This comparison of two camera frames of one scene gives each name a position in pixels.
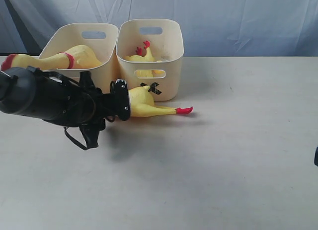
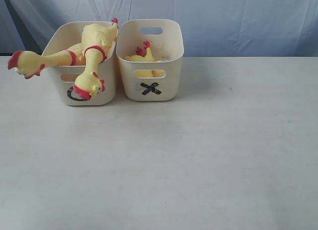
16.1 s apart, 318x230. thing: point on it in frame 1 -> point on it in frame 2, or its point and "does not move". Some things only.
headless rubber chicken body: x=148 y=57 does not move
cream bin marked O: x=101 y=38 does not move
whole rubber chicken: x=142 y=104 -> x=97 y=39
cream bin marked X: x=149 y=52 does not move
